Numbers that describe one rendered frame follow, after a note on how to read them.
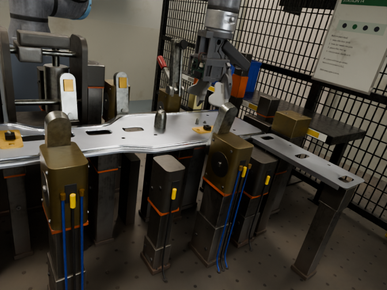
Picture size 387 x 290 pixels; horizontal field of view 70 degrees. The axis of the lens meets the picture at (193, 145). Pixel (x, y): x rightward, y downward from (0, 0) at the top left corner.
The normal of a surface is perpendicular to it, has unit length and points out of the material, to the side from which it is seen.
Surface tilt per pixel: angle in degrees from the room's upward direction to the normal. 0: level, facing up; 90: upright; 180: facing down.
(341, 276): 0
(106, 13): 90
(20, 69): 90
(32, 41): 90
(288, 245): 0
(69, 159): 0
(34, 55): 90
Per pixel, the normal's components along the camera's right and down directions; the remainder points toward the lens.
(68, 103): 0.59, 0.22
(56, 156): 0.16, -0.90
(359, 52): -0.80, 0.11
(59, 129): 0.52, 0.59
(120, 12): 0.66, 0.40
